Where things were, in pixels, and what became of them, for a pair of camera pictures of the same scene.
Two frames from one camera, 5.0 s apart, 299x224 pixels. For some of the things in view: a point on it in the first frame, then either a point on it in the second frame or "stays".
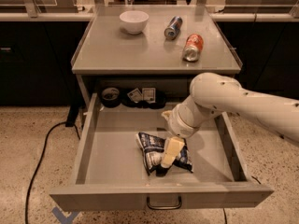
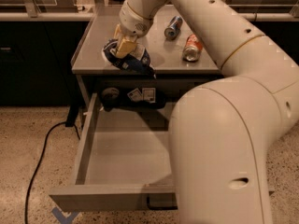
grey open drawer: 111,174 stays
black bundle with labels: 144,97 stays
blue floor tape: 63,218 stays
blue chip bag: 153,149 -> 138,61
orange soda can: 192,48 stays
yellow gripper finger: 166,114 -> 117,30
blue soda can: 173,30 stays
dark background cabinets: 35,63 stays
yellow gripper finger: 173,147 -> 126,48
